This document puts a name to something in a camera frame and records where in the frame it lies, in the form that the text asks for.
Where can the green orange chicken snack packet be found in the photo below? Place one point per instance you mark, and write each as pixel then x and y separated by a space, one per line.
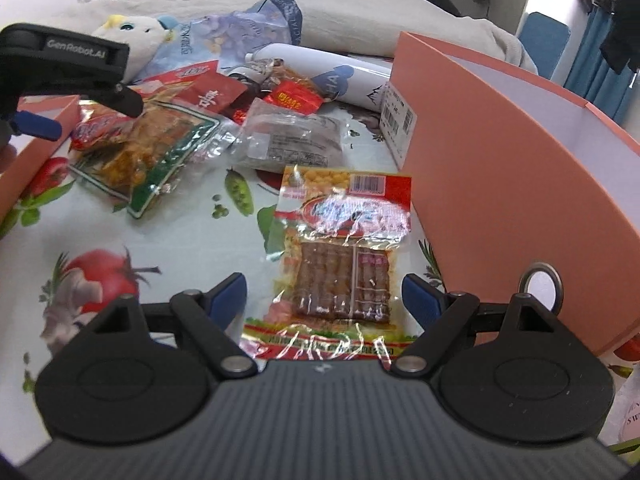
pixel 137 160

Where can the orange shoe box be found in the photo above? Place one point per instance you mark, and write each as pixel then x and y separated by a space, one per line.
pixel 510 169

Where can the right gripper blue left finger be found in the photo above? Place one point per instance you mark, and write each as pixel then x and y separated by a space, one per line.
pixel 202 319

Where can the grey duvet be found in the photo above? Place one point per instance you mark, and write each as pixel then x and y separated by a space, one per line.
pixel 369 27

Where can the blue curtain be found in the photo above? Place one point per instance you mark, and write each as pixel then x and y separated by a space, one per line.
pixel 590 76

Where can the orange shoe box lid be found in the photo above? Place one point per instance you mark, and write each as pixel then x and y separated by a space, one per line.
pixel 31 153

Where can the red brown tofu snack packet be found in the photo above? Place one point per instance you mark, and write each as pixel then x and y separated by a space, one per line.
pixel 335 235

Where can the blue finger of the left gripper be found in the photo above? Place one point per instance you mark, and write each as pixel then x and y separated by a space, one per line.
pixel 37 126

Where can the blue purple snack bag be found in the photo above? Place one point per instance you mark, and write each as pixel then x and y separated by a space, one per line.
pixel 226 38

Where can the grey transparent snack packet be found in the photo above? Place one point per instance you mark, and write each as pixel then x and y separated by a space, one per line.
pixel 273 137

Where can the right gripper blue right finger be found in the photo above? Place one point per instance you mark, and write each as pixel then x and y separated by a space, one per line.
pixel 447 319

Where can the red shredded snack packet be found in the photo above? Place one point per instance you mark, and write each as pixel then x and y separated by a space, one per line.
pixel 178 77

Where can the blue chair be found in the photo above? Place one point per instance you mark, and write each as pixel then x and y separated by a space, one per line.
pixel 545 40

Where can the white spray bottle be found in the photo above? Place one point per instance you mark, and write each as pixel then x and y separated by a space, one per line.
pixel 339 77

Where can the dark red sachet packet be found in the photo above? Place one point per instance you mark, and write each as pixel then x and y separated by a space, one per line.
pixel 210 93

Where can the small red shiny snack packet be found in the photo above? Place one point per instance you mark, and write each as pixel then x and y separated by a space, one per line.
pixel 296 97

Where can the white blue plush duck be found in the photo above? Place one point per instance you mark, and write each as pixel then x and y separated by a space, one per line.
pixel 142 34

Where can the person's left hand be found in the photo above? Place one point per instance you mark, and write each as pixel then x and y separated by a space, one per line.
pixel 7 156

